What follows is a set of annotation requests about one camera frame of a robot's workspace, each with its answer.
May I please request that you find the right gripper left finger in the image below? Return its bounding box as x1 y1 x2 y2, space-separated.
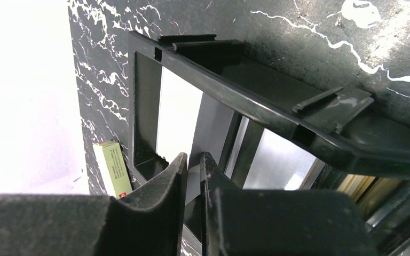
0 153 188 255

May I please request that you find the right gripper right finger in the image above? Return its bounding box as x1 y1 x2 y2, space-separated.
200 152 378 255

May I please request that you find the silver credit card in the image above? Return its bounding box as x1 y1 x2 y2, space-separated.
224 116 326 191
156 67 203 163

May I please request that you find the silver credit card in tray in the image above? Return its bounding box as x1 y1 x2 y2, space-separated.
224 116 326 191

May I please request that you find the black card tray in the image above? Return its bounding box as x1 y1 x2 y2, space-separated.
127 31 410 256

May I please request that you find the small cream cardboard box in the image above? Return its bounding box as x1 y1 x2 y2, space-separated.
92 141 133 199

